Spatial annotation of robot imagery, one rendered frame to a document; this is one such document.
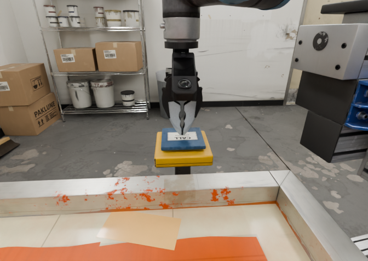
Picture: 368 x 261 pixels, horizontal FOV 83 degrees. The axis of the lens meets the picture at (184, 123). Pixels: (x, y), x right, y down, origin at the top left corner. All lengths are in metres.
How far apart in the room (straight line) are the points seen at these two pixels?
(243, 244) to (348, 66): 0.34
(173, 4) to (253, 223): 0.38
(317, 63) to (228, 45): 3.01
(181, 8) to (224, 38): 3.03
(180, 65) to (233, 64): 3.13
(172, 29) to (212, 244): 0.36
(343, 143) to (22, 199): 0.57
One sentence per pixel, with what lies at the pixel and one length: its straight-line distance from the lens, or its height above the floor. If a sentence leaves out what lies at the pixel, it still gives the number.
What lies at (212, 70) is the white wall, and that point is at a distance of 3.47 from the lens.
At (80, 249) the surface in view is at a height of 0.96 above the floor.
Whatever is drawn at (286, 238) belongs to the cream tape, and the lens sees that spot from 0.34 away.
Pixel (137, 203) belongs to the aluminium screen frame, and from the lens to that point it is 0.34.
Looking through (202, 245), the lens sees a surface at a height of 0.96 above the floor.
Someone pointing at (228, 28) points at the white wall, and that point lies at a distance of 3.46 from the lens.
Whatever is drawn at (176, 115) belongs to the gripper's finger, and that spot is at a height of 1.03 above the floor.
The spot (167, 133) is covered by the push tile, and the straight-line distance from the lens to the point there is 0.52.
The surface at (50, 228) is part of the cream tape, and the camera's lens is 0.37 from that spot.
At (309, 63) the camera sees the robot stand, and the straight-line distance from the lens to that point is 0.52.
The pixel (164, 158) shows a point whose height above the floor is 0.95.
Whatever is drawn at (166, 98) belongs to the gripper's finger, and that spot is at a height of 1.07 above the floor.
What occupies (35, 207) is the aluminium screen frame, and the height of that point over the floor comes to 0.97.
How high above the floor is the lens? 1.20
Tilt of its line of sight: 24 degrees down
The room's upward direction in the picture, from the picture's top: straight up
